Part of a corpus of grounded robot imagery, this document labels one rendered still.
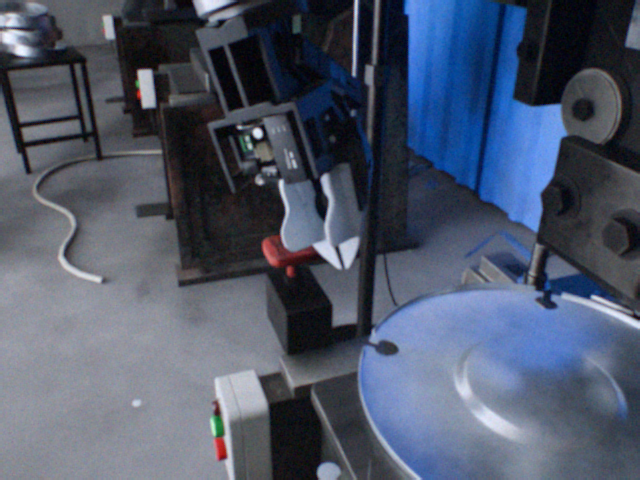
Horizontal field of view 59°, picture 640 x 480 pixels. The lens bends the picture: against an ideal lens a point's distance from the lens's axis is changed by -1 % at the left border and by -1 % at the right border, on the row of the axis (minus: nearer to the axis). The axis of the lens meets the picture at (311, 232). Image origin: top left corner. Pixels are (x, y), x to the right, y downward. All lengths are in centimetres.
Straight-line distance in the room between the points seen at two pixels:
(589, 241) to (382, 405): 19
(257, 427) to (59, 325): 137
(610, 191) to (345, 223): 18
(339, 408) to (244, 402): 24
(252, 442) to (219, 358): 103
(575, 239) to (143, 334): 156
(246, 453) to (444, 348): 30
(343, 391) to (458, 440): 10
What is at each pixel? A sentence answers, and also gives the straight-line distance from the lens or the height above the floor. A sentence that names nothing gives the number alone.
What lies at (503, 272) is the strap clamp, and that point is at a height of 75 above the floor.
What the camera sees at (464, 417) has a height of 78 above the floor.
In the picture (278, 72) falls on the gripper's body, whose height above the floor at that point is 102.
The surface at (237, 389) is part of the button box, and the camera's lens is 71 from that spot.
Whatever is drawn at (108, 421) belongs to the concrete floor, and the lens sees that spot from 162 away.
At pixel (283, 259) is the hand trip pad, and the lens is 69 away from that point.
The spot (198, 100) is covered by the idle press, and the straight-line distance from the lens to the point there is 186.
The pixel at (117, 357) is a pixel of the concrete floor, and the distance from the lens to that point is 180.
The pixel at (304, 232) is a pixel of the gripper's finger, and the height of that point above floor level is 89.
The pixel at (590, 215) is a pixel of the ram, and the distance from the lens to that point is 44.
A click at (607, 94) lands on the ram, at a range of 45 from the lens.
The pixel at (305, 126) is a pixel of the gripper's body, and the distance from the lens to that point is 39.
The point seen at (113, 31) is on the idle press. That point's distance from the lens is 402.
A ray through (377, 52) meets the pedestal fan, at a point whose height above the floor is 88.
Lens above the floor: 111
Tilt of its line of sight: 28 degrees down
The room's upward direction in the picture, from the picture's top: straight up
